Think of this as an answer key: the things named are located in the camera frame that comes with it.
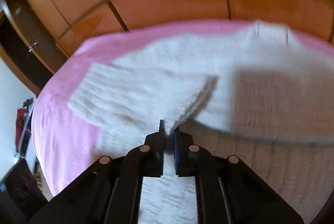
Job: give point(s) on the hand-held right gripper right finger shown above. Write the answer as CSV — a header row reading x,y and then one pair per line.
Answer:
x,y
178,152

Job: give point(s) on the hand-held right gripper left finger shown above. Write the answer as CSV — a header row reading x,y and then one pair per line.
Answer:
x,y
158,144

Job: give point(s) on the white knitted sweater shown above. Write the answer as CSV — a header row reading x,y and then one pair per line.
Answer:
x,y
248,83

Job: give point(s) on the pink bedspread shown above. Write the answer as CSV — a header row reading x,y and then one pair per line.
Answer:
x,y
67,135

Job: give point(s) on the red cloth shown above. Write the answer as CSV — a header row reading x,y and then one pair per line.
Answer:
x,y
21,124

